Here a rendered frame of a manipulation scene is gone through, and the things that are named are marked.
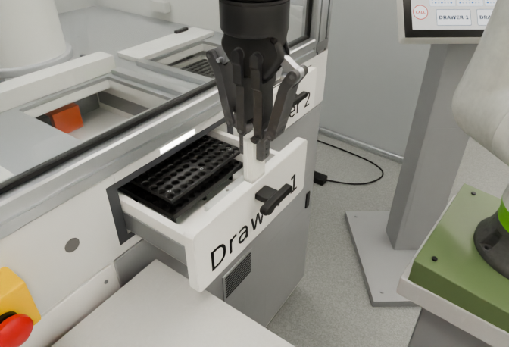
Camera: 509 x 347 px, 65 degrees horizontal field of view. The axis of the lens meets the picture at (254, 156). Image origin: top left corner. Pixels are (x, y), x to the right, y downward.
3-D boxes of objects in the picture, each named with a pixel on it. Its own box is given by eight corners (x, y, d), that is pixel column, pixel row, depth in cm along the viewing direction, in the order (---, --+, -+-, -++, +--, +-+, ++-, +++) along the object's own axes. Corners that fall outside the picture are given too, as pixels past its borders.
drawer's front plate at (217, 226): (303, 189, 75) (307, 138, 69) (199, 295, 55) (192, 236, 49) (295, 186, 75) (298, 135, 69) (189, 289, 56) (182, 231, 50)
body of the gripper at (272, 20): (199, -7, 41) (205, 79, 46) (268, 4, 37) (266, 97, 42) (243, -18, 46) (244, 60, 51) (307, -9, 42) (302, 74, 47)
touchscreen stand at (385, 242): (492, 304, 149) (635, 27, 93) (372, 306, 148) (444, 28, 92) (438, 214, 190) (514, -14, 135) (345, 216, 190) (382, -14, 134)
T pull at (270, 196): (292, 191, 61) (293, 183, 60) (265, 218, 56) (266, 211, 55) (273, 182, 63) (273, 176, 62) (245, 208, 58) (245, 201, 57)
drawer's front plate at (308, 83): (313, 107, 103) (317, 67, 97) (248, 157, 83) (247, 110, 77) (307, 105, 104) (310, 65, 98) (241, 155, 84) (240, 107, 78)
